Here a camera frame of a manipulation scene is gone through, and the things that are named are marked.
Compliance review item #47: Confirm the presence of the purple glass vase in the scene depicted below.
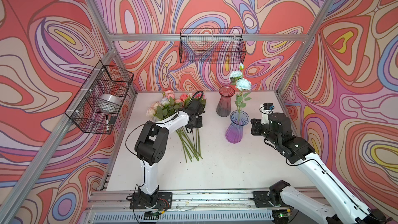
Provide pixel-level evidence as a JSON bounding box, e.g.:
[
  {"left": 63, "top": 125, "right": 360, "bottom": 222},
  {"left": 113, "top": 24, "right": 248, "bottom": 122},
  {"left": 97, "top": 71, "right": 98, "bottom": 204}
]
[{"left": 225, "top": 111, "right": 250, "bottom": 144}]

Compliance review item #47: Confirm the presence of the white rose stem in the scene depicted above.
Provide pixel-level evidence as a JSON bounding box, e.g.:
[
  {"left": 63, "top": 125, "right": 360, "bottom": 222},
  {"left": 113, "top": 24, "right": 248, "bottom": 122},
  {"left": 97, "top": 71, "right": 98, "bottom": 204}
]
[{"left": 152, "top": 93, "right": 202, "bottom": 163}]

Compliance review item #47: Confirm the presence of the light blue flower stem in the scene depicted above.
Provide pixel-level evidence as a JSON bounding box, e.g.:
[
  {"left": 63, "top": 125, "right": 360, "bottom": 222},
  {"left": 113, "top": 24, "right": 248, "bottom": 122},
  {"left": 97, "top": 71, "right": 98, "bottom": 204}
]
[{"left": 229, "top": 63, "right": 252, "bottom": 129}]

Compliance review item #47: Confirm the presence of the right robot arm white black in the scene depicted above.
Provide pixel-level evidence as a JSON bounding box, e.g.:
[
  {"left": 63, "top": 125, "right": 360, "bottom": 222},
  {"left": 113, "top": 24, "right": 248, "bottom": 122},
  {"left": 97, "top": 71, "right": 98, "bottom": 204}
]
[{"left": 250, "top": 113, "right": 393, "bottom": 224}]

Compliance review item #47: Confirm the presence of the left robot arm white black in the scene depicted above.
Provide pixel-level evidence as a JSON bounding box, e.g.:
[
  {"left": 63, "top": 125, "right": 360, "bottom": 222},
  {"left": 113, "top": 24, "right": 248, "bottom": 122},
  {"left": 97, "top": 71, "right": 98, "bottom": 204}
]
[{"left": 131, "top": 98, "right": 205, "bottom": 209}]

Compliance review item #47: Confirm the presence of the red glass vase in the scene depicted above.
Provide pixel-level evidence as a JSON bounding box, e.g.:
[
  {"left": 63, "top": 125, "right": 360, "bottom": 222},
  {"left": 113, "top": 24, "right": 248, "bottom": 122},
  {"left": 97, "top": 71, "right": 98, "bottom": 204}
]
[{"left": 216, "top": 86, "right": 235, "bottom": 117}]

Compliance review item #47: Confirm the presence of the pale pink flower bunch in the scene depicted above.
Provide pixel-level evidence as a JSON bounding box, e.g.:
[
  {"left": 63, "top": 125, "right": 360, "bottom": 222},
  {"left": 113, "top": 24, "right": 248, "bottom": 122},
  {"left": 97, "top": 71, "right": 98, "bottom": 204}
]
[{"left": 147, "top": 90, "right": 193, "bottom": 163}]

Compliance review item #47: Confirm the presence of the black marker pen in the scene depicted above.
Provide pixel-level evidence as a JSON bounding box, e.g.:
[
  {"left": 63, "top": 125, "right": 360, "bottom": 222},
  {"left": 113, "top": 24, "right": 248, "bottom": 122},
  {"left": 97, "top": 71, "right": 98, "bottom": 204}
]
[{"left": 105, "top": 115, "right": 110, "bottom": 133}]

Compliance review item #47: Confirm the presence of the silver tape roll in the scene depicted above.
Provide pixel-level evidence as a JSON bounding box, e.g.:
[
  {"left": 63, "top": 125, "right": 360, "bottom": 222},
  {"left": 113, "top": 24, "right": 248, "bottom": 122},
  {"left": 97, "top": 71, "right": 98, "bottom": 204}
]
[{"left": 97, "top": 93, "right": 122, "bottom": 113}]

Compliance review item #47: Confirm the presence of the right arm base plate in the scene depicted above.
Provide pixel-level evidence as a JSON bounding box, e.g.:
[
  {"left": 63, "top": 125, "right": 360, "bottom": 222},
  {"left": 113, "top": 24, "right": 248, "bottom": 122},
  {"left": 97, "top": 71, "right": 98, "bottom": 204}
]
[{"left": 250, "top": 191, "right": 292, "bottom": 208}]

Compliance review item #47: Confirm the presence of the back black wire basket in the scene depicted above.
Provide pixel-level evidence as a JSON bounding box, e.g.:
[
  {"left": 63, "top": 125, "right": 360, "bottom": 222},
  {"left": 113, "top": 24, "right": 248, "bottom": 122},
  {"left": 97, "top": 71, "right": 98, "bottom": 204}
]
[{"left": 179, "top": 28, "right": 247, "bottom": 64}]

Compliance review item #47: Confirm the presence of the black wire basket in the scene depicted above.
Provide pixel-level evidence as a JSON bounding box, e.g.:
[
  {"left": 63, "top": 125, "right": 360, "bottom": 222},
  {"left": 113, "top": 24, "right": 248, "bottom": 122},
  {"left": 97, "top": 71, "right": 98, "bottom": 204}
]
[
  {"left": 179, "top": 28, "right": 247, "bottom": 64},
  {"left": 65, "top": 61, "right": 134, "bottom": 135}
]

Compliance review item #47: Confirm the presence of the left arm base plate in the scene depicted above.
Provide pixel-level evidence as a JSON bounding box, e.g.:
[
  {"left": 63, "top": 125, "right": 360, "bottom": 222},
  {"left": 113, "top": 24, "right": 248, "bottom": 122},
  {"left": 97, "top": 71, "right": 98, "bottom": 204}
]
[{"left": 129, "top": 192, "right": 173, "bottom": 210}]

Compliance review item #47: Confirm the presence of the left black wire basket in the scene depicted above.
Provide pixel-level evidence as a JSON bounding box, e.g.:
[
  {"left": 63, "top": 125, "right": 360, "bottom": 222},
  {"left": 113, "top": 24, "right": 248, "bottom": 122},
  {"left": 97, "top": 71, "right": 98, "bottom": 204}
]
[{"left": 65, "top": 61, "right": 134, "bottom": 135}]

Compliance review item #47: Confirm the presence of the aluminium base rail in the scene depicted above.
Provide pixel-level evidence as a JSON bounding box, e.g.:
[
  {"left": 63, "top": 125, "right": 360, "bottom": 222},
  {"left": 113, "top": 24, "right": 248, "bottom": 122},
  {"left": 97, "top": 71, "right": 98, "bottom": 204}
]
[{"left": 86, "top": 188, "right": 269, "bottom": 212}]

